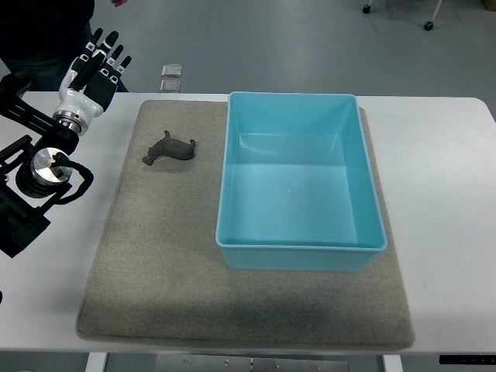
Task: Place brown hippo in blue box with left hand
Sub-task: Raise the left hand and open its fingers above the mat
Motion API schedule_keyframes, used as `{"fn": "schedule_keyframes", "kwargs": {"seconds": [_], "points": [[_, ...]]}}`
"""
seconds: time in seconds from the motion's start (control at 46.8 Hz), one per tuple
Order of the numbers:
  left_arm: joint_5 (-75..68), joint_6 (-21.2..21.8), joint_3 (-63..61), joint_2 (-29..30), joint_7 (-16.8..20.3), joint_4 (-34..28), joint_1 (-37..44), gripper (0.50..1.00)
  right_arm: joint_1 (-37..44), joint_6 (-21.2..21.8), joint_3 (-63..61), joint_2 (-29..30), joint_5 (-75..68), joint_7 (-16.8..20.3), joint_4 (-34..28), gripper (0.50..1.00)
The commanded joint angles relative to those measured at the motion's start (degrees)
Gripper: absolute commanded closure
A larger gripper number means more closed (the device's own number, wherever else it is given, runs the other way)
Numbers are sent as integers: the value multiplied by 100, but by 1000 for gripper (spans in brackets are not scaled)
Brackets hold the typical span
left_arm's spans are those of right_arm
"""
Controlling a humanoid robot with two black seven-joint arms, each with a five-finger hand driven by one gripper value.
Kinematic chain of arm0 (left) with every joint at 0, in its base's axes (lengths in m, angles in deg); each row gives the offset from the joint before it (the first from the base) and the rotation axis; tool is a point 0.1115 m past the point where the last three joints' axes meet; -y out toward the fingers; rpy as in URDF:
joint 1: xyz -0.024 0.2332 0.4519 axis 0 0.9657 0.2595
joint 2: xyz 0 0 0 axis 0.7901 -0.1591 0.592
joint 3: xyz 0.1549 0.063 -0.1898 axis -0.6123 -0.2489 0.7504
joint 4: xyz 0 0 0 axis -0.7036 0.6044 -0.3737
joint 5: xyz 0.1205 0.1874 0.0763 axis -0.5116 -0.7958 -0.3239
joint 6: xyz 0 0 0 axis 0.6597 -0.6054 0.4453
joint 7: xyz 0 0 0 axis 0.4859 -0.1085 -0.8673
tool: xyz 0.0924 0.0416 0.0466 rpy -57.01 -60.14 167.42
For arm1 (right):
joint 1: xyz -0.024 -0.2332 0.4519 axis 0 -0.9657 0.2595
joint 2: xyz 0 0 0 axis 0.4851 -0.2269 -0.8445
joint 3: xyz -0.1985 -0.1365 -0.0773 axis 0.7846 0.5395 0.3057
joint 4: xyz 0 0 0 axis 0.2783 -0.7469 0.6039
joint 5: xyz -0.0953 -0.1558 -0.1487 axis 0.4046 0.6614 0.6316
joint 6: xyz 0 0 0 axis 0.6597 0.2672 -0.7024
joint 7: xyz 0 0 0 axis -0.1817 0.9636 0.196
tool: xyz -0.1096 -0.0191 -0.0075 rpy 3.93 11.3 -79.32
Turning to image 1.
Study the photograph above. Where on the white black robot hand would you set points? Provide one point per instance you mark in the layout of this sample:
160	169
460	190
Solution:
91	81

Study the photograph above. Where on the brown hippo toy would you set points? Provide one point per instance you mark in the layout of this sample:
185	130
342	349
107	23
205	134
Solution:
170	147

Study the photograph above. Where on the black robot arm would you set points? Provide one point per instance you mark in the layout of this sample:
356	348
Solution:
36	176

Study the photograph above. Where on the blue plastic box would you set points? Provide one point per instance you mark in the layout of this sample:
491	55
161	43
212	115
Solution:
298	189

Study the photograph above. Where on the person in dark clothes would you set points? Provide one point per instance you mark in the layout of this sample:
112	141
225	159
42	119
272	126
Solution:
43	38

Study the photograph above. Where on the lower silver floor outlet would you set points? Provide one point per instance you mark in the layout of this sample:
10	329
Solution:
170	85

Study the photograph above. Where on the silver floor outlet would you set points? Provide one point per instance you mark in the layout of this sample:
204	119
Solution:
171	70
170	85

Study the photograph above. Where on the upper silver floor outlet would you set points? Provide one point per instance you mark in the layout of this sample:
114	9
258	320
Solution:
171	70

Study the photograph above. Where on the grey felt mat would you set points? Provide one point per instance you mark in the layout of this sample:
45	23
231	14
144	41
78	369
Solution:
159	277

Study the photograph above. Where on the black table control panel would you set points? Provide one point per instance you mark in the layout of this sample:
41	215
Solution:
468	359

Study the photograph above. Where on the grey metal table frame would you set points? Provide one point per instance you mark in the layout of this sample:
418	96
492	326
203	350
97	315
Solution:
176	362

